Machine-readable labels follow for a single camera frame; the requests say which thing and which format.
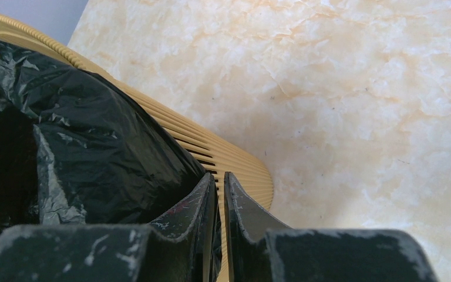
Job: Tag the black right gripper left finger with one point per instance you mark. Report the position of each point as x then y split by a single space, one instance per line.
176 246

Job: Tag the yellow ribbed trash bin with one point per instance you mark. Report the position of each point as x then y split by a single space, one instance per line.
214 153

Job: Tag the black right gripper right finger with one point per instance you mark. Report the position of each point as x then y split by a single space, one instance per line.
262 248

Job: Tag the black plastic trash bag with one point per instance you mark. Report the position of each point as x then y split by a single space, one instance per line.
75 149

